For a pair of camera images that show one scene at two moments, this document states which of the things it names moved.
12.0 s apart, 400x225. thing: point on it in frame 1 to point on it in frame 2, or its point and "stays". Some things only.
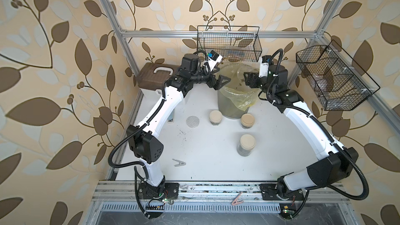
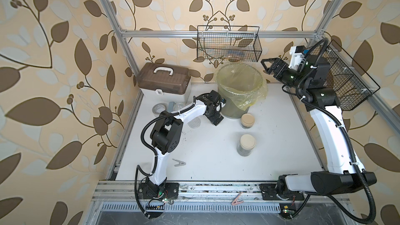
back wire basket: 234,43 stays
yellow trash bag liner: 247,97 stays
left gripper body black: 209,81 to 213,116
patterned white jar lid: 192,121 stays
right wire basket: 339,82 stays
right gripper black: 253,78 to 284,68
